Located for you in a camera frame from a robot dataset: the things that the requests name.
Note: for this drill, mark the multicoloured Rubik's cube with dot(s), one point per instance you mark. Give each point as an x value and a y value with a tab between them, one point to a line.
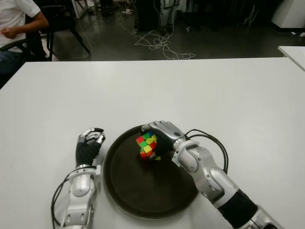
146	144

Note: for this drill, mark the black cabinet on casters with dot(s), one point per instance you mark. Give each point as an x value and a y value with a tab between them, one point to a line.
147	15

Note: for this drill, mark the round dark brown plate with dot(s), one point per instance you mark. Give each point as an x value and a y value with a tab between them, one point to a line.
133	186

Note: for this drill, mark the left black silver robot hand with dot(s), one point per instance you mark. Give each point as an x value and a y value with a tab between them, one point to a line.
87	151

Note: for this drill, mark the black armchair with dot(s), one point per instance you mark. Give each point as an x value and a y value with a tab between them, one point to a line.
34	48

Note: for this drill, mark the white cabinet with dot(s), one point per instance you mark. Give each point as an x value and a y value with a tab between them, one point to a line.
290	13

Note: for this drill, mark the seated person in white shirt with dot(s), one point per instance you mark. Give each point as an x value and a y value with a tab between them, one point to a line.
12	14

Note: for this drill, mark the white table frame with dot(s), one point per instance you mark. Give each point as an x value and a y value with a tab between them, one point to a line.
81	9

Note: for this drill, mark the white power strip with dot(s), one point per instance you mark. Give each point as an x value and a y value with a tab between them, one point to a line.
127	11

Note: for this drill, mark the white side table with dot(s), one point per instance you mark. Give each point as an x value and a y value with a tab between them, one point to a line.
295	56

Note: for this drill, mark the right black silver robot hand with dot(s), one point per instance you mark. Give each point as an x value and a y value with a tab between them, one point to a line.
166	136

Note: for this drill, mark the black chair with splayed legs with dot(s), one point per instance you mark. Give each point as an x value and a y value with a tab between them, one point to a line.
64	22

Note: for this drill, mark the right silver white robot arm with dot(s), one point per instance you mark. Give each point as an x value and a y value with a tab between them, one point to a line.
209	176

